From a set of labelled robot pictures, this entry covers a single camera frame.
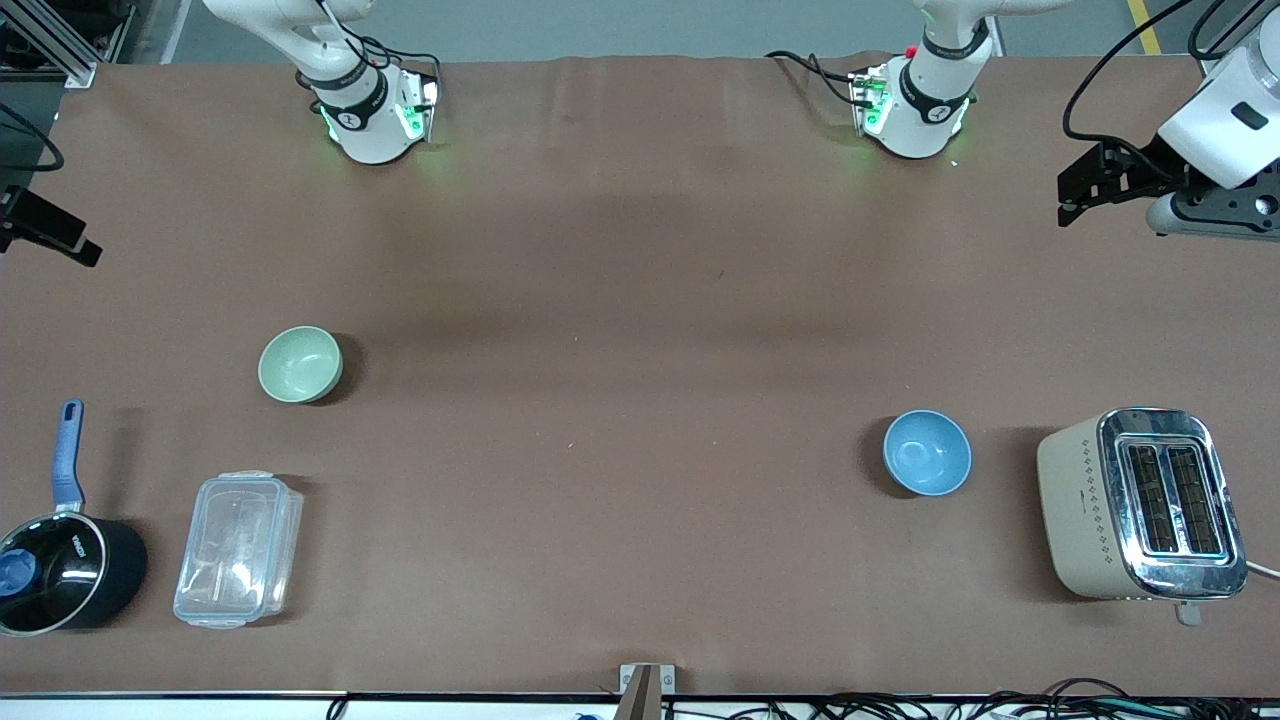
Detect green bowl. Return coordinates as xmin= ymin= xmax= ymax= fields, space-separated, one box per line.
xmin=258 ymin=326 xmax=344 ymax=405

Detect blue bowl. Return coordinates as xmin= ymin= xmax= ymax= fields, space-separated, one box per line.
xmin=883 ymin=410 xmax=972 ymax=497

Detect beige and chrome toaster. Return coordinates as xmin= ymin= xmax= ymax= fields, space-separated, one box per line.
xmin=1036 ymin=406 xmax=1249 ymax=627

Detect glass lid with blue knob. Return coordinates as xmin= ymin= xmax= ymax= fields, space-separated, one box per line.
xmin=0 ymin=512 xmax=107 ymax=636

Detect clear plastic food container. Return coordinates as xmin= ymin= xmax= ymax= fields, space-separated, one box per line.
xmin=173 ymin=470 xmax=304 ymax=631

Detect brown table cover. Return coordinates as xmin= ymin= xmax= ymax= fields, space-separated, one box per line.
xmin=0 ymin=52 xmax=1280 ymax=698

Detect aluminium frame profile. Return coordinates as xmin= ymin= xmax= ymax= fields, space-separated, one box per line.
xmin=0 ymin=0 xmax=136 ymax=89
xmin=1198 ymin=0 xmax=1251 ymax=77

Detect black left base cables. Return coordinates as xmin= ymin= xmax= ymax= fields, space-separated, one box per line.
xmin=765 ymin=50 xmax=863 ymax=109

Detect black base cables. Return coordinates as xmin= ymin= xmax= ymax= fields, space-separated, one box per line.
xmin=765 ymin=50 xmax=863 ymax=109
xmin=355 ymin=35 xmax=443 ymax=86

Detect black saucepan with blue handle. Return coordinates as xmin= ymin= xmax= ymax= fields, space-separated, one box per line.
xmin=0 ymin=400 xmax=149 ymax=638

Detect black right base cables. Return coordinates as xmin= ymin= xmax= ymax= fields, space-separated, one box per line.
xmin=355 ymin=35 xmax=443 ymax=86

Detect black floor cable bundle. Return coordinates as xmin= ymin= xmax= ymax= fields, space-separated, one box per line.
xmin=740 ymin=678 xmax=1280 ymax=720

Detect metal table edge bracket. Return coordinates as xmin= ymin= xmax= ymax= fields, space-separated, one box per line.
xmin=618 ymin=663 xmax=676 ymax=720

